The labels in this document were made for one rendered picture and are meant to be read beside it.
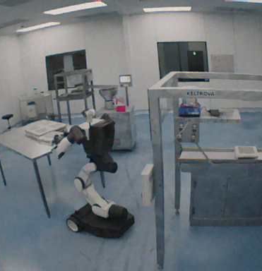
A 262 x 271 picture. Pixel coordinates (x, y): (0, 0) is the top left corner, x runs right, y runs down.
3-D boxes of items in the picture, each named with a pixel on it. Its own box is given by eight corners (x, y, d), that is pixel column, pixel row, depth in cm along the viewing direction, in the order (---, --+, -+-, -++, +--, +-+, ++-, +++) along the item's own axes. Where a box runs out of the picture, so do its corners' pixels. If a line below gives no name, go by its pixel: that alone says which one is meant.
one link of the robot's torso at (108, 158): (118, 170, 271) (116, 153, 265) (111, 176, 260) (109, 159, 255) (97, 165, 285) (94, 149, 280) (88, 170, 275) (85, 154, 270)
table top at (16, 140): (-9, 140, 386) (-10, 137, 385) (43, 121, 464) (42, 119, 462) (32, 161, 291) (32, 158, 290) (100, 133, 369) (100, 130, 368)
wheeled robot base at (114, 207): (140, 220, 305) (138, 197, 294) (114, 245, 264) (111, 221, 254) (97, 207, 339) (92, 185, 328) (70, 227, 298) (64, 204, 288)
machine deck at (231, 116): (174, 122, 244) (174, 117, 243) (179, 111, 278) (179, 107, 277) (241, 123, 226) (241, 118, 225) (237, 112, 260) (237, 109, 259)
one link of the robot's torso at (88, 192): (113, 206, 297) (89, 170, 299) (102, 214, 282) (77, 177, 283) (105, 209, 307) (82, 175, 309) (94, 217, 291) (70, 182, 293)
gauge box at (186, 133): (175, 142, 250) (174, 121, 244) (176, 138, 260) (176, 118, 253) (198, 142, 244) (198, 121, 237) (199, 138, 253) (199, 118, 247)
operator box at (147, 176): (143, 206, 192) (140, 173, 183) (148, 194, 207) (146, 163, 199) (151, 206, 190) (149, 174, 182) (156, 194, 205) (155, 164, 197)
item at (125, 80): (121, 107, 527) (118, 75, 507) (122, 106, 536) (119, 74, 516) (133, 106, 523) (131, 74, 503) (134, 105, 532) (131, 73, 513)
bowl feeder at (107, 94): (98, 111, 513) (96, 91, 501) (103, 106, 546) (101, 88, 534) (124, 109, 505) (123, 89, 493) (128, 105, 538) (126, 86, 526)
